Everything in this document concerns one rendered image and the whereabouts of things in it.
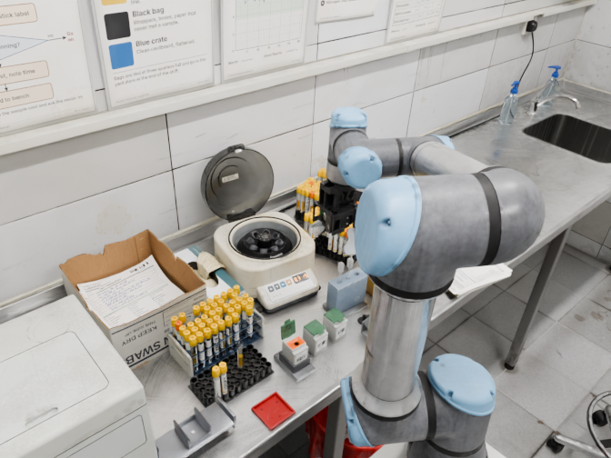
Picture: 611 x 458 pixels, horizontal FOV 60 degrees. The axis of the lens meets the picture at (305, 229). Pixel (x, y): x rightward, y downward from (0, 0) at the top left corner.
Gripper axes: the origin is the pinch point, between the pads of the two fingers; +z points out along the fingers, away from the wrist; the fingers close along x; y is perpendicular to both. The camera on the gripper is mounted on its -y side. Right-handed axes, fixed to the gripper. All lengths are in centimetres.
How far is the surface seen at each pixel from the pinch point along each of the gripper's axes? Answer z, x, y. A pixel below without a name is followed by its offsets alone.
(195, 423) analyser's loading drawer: 17, 11, 47
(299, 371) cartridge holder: 19.5, 11.1, 20.6
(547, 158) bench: 21, -19, -131
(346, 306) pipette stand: 18.5, 2.0, -1.7
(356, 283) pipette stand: 11.9, 2.1, -4.3
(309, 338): 16.4, 6.7, 14.4
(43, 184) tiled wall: -12, -47, 53
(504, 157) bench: 21, -29, -116
